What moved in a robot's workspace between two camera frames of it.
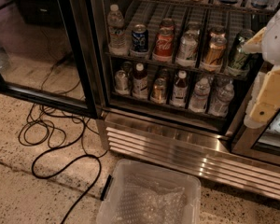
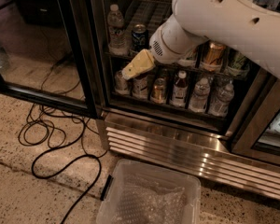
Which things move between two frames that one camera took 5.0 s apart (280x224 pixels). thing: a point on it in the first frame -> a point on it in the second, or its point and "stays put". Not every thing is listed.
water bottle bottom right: (219, 105) stays put
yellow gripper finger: (255, 44) -> (142, 63)
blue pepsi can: (139, 40) stays put
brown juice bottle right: (179, 91) stays put
